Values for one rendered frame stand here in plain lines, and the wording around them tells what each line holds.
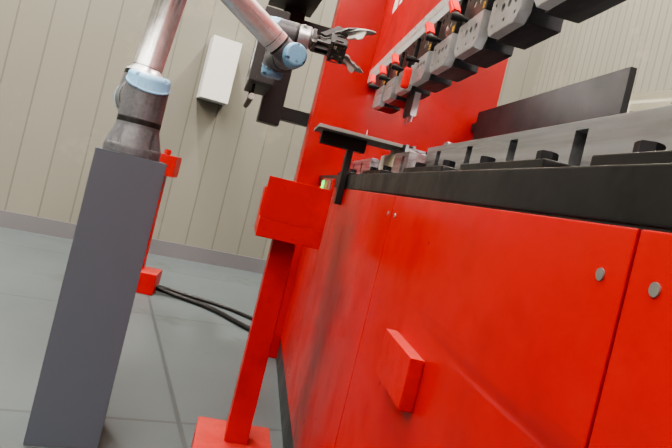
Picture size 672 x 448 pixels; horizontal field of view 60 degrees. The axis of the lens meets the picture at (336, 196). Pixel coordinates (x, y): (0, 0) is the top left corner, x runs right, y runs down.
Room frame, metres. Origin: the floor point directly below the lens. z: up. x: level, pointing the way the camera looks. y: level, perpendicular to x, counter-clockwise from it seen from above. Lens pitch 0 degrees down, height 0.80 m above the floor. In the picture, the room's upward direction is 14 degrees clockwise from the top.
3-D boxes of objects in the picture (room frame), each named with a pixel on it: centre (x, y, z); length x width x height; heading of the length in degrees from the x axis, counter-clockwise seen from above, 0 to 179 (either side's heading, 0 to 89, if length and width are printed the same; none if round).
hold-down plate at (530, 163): (0.85, -0.24, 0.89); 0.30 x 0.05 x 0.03; 8
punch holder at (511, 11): (1.09, -0.27, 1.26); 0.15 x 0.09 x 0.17; 8
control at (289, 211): (1.52, 0.10, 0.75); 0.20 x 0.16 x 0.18; 9
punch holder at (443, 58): (1.49, -0.21, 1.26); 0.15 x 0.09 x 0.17; 8
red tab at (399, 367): (0.82, -0.14, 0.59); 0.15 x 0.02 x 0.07; 8
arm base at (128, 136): (1.58, 0.57, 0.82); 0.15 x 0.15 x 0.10
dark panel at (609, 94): (2.16, -0.64, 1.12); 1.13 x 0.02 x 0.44; 8
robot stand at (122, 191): (1.58, 0.57, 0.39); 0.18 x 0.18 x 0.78; 22
